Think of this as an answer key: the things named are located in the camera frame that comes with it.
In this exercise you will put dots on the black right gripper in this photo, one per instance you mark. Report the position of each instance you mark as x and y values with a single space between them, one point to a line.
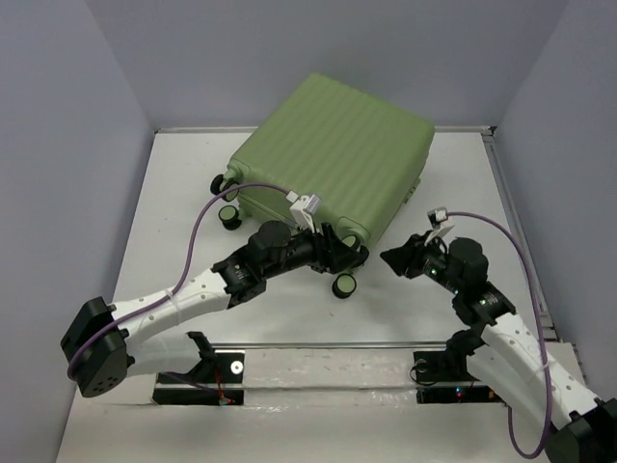
409 255

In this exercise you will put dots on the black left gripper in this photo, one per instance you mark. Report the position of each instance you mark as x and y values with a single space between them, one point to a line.
341 257

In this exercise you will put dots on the green hard-shell suitcase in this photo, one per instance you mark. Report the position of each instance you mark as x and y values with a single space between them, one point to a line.
361 155

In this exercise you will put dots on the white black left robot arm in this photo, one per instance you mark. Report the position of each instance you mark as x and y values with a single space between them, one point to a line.
106 343

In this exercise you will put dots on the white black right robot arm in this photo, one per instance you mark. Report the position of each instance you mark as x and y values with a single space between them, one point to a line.
499 350

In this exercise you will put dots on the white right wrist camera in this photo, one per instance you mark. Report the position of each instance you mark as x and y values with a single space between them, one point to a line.
441 224

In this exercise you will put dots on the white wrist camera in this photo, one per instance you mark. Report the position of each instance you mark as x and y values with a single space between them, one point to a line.
302 209
441 224

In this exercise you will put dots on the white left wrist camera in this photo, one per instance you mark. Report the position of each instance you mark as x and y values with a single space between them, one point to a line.
302 209

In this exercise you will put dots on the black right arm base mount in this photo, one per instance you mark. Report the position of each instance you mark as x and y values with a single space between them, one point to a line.
442 377

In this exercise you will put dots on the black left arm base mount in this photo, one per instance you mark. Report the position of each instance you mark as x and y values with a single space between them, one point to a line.
216 379

